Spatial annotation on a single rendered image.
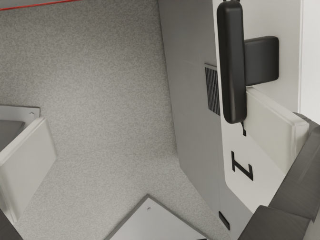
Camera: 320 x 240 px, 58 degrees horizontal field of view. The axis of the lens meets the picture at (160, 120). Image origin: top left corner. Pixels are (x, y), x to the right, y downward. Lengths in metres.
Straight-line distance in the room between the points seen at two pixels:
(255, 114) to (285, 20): 0.06
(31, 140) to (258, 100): 0.13
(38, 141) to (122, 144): 0.99
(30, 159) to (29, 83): 0.93
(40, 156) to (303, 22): 0.17
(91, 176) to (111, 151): 0.13
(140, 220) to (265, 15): 1.18
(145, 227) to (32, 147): 1.18
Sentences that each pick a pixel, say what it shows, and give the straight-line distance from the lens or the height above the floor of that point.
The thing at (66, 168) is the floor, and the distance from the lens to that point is 1.19.
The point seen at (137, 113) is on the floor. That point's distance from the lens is 1.13.
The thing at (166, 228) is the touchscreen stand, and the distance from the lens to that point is 1.37.
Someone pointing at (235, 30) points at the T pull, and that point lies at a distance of 0.18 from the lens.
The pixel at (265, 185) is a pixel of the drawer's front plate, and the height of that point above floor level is 0.89.
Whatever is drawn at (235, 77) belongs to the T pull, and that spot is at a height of 0.91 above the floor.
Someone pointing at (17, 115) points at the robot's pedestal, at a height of 0.02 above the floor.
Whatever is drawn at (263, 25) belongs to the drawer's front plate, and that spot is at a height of 0.89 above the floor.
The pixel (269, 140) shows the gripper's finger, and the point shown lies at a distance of 0.16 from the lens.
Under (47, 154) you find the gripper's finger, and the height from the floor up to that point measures 0.89.
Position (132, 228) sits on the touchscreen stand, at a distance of 1.33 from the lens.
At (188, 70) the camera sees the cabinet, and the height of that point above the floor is 0.31.
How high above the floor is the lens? 1.07
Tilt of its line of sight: 67 degrees down
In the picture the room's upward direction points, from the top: 139 degrees clockwise
